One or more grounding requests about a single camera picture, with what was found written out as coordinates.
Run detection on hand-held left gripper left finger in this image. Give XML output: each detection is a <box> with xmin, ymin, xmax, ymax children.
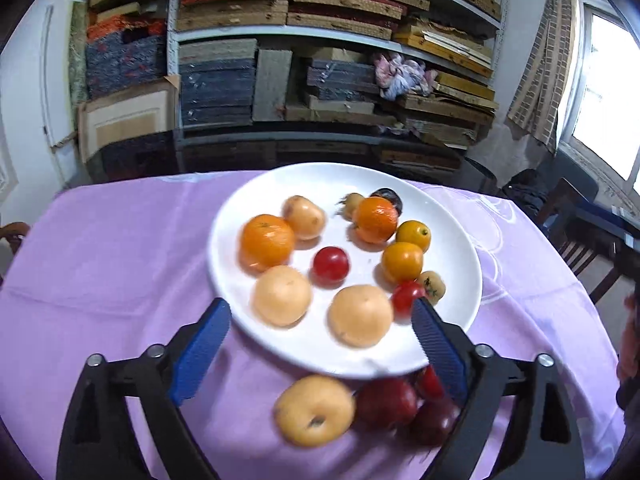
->
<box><xmin>56</xmin><ymin>297</ymin><xmax>233</xmax><ymax>480</ymax></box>

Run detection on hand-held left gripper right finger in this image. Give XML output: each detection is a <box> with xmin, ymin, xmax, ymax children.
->
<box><xmin>410</xmin><ymin>296</ymin><xmax>586</xmax><ymax>480</ymax></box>

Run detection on small red cherry tomato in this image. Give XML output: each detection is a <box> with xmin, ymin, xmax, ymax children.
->
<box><xmin>391</xmin><ymin>281</ymin><xmax>426</xmax><ymax>318</ymax></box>

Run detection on brown longan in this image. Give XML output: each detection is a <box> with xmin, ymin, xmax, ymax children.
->
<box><xmin>340</xmin><ymin>192</ymin><xmax>366</xmax><ymax>221</ymax></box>
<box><xmin>417</xmin><ymin>271</ymin><xmax>447</xmax><ymax>306</ymax></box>

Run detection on dark purple plum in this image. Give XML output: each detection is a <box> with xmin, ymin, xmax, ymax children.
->
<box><xmin>410</xmin><ymin>397</ymin><xmax>461</xmax><ymax>447</ymax></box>

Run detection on white oval plate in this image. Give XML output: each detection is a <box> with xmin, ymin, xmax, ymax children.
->
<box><xmin>207</xmin><ymin>162</ymin><xmax>483</xmax><ymax>380</ymax></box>

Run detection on red plum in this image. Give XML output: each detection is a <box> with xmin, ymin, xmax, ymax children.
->
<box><xmin>355</xmin><ymin>377</ymin><xmax>420</xmax><ymax>430</ymax></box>

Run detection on orange yellow tomato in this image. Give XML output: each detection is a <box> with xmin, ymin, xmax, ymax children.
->
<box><xmin>396</xmin><ymin>220</ymin><xmax>432</xmax><ymax>253</ymax></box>
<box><xmin>381</xmin><ymin>242</ymin><xmax>425</xmax><ymax>284</ymax></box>

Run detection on orange mandarin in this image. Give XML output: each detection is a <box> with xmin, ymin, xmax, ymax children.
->
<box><xmin>352</xmin><ymin>196</ymin><xmax>399</xmax><ymax>244</ymax></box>
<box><xmin>240</xmin><ymin>214</ymin><xmax>297</xmax><ymax>270</ymax></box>

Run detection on dark water chestnut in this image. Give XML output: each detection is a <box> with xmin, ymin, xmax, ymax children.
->
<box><xmin>370</xmin><ymin>187</ymin><xmax>403</xmax><ymax>213</ymax></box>

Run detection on person's right hand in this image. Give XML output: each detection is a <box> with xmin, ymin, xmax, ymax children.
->
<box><xmin>616</xmin><ymin>292</ymin><xmax>640</xmax><ymax>396</ymax></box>

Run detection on purple printed tablecloth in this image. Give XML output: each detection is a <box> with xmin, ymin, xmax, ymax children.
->
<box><xmin>0</xmin><ymin>170</ymin><xmax>626</xmax><ymax>480</ymax></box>

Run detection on dark clothing pile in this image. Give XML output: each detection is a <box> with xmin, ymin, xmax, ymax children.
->
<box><xmin>501</xmin><ymin>169</ymin><xmax>551</xmax><ymax>226</ymax></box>

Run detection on dark wooden chair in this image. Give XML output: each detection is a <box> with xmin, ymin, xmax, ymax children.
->
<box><xmin>537</xmin><ymin>177</ymin><xmax>640</xmax><ymax>306</ymax></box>

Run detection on torn brown cardboard boxes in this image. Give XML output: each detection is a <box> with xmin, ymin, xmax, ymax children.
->
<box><xmin>377</xmin><ymin>130</ymin><xmax>481</xmax><ymax>171</ymax></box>

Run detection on light brown wooden chair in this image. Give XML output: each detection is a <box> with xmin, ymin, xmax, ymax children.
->
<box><xmin>0</xmin><ymin>221</ymin><xmax>32</xmax><ymax>281</ymax></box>

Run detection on open cardboard box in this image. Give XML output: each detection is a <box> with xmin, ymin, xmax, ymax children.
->
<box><xmin>76</xmin><ymin>75</ymin><xmax>182</xmax><ymax>163</ymax></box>

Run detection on stack of dark blue boxes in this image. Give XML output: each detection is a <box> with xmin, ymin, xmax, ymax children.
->
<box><xmin>178</xmin><ymin>57</ymin><xmax>257</xmax><ymax>128</ymax></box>

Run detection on pink white cloth bundle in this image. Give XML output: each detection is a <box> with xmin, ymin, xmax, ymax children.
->
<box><xmin>372</xmin><ymin>52</ymin><xmax>438</xmax><ymax>101</ymax></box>

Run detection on olive green upright box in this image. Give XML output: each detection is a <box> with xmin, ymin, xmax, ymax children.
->
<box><xmin>251</xmin><ymin>49</ymin><xmax>294</xmax><ymax>122</ymax></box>

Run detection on stack of dark grey boxes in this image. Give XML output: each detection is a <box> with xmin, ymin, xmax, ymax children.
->
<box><xmin>306</xmin><ymin>57</ymin><xmax>381</xmax><ymax>103</ymax></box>

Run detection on checkered beige curtain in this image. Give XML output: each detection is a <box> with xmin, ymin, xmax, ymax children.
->
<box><xmin>505</xmin><ymin>0</ymin><xmax>581</xmax><ymax>155</ymax></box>

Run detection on stack of blue patterned boxes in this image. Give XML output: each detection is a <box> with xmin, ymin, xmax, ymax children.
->
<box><xmin>84</xmin><ymin>35</ymin><xmax>168</xmax><ymax>101</ymax></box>

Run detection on stack of yellow wooden boxes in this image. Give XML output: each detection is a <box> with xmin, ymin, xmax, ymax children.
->
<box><xmin>392</xmin><ymin>0</ymin><xmax>503</xmax><ymax>148</ymax></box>

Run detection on white narrow door panel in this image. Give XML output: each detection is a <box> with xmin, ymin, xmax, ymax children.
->
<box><xmin>39</xmin><ymin>4</ymin><xmax>76</xmax><ymax>191</ymax></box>

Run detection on white framed window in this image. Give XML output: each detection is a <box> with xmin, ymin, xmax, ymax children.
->
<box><xmin>557</xmin><ymin>0</ymin><xmax>640</xmax><ymax>201</ymax></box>

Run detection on green marbled panel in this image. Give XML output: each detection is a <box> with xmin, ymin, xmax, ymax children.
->
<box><xmin>69</xmin><ymin>1</ymin><xmax>90</xmax><ymax>111</ymax></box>

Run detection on grey metal shelf rack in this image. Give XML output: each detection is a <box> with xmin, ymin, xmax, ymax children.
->
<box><xmin>166</xmin><ymin>0</ymin><xmax>506</xmax><ymax>171</ymax></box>

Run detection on orange red patterned boxes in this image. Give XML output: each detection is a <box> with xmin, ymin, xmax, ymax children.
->
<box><xmin>86</xmin><ymin>15</ymin><xmax>168</xmax><ymax>43</ymax></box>

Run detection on stack of tan woven boxes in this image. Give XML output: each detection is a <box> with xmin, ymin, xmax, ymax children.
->
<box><xmin>175</xmin><ymin>0</ymin><xmax>432</xmax><ymax>41</ymax></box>

